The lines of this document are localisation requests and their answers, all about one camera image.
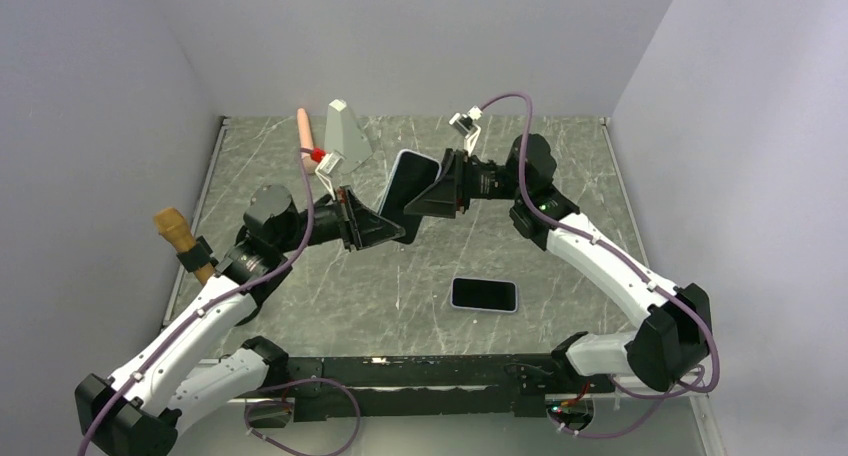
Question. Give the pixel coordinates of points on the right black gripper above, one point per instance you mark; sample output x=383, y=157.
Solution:
x=449, y=192

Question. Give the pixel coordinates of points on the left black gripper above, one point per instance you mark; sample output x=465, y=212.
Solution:
x=362, y=227

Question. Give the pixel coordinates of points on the phone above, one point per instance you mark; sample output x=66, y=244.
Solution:
x=412, y=173

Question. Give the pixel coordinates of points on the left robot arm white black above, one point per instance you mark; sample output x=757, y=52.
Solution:
x=144, y=405

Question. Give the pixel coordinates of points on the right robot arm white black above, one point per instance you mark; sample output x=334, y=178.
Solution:
x=673, y=323

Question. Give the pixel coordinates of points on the grey trapezoid block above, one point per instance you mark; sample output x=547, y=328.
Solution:
x=345, y=137

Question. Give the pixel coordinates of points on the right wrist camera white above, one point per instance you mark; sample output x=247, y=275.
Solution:
x=467, y=125

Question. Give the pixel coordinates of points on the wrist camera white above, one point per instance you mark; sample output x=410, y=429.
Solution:
x=467, y=125
x=326, y=166

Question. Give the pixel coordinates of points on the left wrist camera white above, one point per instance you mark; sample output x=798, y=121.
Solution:
x=326, y=166

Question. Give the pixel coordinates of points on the pink cylindrical handle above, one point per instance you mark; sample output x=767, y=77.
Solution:
x=306, y=141

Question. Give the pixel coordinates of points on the aluminium frame rail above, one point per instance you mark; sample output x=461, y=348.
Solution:
x=525, y=374

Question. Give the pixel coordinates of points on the wooden handle tool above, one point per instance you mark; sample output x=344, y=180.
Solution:
x=193, y=253

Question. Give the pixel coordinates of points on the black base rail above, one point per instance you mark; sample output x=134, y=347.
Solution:
x=337, y=401

